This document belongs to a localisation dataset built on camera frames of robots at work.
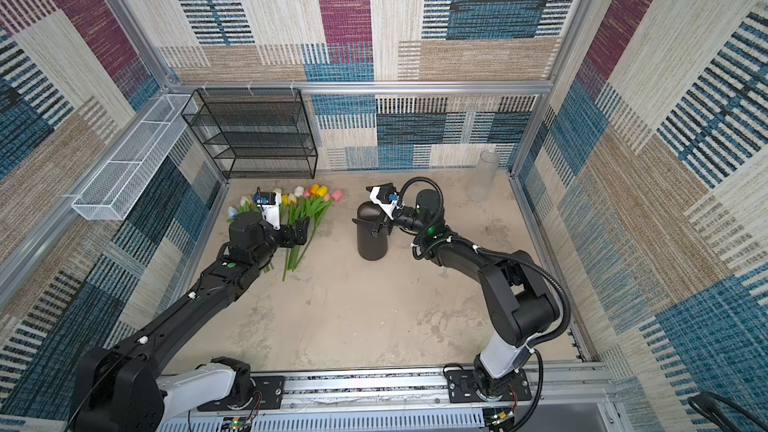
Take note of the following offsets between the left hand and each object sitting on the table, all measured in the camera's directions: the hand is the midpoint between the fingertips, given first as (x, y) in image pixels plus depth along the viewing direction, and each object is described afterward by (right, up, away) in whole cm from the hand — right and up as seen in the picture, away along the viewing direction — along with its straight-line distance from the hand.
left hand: (293, 212), depth 82 cm
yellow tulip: (-2, +1, +23) cm, 23 cm away
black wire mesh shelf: (-23, +28, +28) cm, 46 cm away
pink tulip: (+7, +5, +29) cm, 30 cm away
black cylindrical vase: (+20, -10, +13) cm, 26 cm away
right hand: (+19, +2, -2) cm, 19 cm away
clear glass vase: (+58, +8, +26) cm, 64 cm away
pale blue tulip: (-28, -1, +23) cm, 37 cm away
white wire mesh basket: (-38, +5, -12) cm, 41 cm away
